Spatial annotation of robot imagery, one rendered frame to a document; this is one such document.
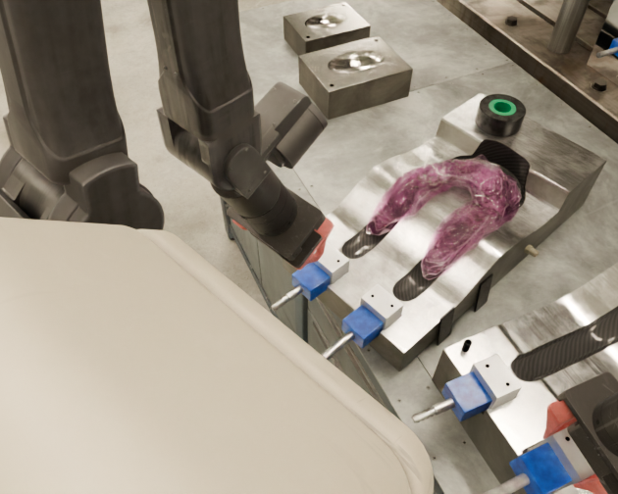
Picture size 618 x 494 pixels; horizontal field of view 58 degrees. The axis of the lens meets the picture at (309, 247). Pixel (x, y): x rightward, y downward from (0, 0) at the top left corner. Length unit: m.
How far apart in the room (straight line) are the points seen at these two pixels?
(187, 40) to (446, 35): 1.17
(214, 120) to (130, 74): 2.52
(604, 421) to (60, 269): 0.49
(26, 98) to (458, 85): 1.10
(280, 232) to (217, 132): 0.20
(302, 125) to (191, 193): 1.70
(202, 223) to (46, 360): 1.94
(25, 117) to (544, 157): 0.83
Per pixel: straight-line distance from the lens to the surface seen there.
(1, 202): 0.44
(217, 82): 0.44
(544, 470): 0.67
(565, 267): 1.02
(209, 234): 2.07
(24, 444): 0.18
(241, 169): 0.48
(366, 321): 0.79
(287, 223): 0.61
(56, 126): 0.37
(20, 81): 0.37
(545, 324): 0.83
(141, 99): 2.77
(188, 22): 0.41
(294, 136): 0.55
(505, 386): 0.73
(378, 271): 0.86
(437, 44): 1.50
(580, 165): 1.04
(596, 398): 0.62
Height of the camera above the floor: 1.53
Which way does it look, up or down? 50 degrees down
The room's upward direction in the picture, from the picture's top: straight up
